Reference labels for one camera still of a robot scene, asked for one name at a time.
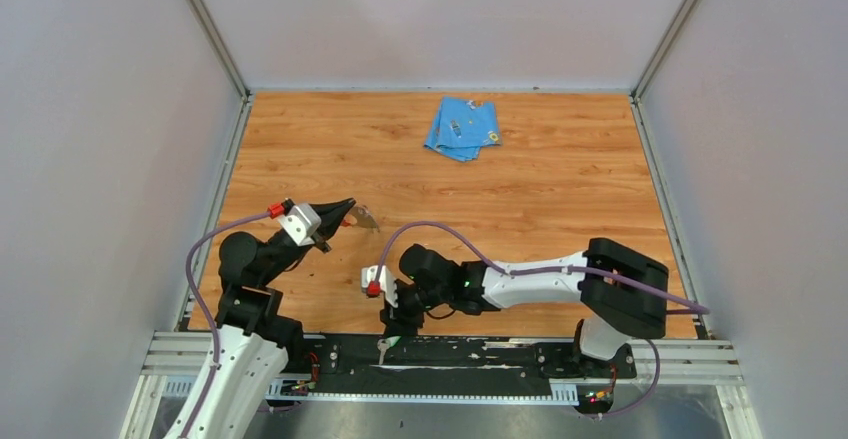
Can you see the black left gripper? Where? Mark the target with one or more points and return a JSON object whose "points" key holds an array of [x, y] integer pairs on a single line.
{"points": [[331, 214]]}

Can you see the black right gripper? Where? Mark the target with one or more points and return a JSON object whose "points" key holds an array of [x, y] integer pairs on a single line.
{"points": [[403, 323]]}

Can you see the metal keyring plate with spring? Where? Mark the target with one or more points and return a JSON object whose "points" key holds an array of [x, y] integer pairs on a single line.
{"points": [[360, 217]]}

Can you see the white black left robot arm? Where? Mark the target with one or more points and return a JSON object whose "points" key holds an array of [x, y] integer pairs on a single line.
{"points": [[251, 343]]}

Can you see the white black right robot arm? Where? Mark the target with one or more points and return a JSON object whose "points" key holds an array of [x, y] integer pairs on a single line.
{"points": [[614, 281]]}

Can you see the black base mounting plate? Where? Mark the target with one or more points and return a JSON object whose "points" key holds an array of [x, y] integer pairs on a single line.
{"points": [[448, 365]]}

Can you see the blue folded cloth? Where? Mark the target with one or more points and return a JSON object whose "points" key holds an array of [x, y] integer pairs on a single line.
{"points": [[461, 128]]}

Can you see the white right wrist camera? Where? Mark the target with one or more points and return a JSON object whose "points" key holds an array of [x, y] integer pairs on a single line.
{"points": [[377, 281]]}

